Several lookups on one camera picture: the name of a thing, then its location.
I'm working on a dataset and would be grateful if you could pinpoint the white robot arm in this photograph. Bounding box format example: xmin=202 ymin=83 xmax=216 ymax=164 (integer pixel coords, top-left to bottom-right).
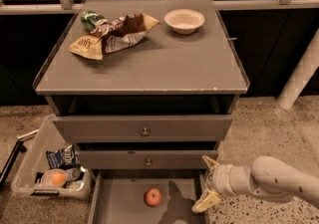
xmin=192 ymin=30 xmax=319 ymax=213

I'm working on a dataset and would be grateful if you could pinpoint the grey bottom drawer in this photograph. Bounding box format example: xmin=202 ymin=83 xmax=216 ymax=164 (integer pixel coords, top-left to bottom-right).
xmin=88 ymin=169 xmax=209 ymax=224

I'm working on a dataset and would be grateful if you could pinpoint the grey middle drawer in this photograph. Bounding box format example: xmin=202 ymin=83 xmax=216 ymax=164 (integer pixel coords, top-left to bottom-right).
xmin=77 ymin=141 xmax=218 ymax=169

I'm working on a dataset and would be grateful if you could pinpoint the cup with orange contents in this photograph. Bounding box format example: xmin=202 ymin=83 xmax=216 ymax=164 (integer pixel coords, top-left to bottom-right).
xmin=41 ymin=169 xmax=67 ymax=187

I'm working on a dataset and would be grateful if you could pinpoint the grey drawer cabinet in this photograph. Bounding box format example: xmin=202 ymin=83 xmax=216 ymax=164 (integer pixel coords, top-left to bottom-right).
xmin=34 ymin=0 xmax=249 ymax=114

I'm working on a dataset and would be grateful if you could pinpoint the brown crumpled chip bag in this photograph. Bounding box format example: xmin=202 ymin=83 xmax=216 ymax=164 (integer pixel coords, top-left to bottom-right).
xmin=69 ymin=14 xmax=160 ymax=60

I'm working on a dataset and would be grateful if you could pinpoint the white paper bowl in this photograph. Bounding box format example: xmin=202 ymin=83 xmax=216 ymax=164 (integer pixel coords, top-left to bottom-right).
xmin=164 ymin=9 xmax=205 ymax=35

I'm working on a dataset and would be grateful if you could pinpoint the small metal can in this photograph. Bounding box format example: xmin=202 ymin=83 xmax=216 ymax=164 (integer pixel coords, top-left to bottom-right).
xmin=66 ymin=168 xmax=81 ymax=181

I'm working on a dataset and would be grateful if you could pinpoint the grey top drawer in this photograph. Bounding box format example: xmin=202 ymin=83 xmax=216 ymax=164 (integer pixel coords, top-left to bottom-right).
xmin=53 ymin=114 xmax=232 ymax=143

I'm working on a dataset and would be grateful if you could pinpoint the clear plastic bin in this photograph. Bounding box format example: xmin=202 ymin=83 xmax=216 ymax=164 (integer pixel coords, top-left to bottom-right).
xmin=11 ymin=114 xmax=91 ymax=200

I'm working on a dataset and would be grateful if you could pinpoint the blue snack bag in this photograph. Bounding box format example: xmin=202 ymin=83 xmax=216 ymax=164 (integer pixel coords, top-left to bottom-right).
xmin=46 ymin=145 xmax=78 ymax=170

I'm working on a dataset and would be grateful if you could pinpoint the red apple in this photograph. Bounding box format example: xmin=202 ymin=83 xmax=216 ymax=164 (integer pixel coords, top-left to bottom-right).
xmin=145 ymin=187 xmax=162 ymax=207

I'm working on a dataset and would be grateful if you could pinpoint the green soda can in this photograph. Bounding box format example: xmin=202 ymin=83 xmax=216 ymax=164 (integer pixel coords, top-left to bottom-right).
xmin=81 ymin=11 xmax=108 ymax=32

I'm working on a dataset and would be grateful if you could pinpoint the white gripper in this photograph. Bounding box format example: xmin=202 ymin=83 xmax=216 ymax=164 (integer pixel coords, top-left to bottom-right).
xmin=191 ymin=155 xmax=233 ymax=213

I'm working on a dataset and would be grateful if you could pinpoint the grey drawer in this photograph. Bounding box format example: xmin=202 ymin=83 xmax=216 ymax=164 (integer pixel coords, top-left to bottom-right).
xmin=53 ymin=114 xmax=232 ymax=143
xmin=88 ymin=169 xmax=209 ymax=224
xmin=77 ymin=141 xmax=218 ymax=169

